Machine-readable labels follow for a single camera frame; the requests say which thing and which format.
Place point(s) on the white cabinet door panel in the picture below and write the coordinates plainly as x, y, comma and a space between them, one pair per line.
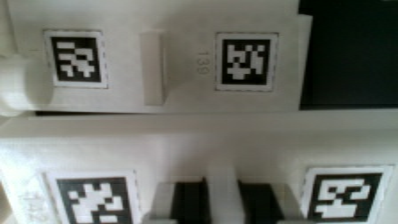
150, 56
173, 158

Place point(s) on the white U-shaped obstacle frame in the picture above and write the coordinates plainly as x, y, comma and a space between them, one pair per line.
93, 126

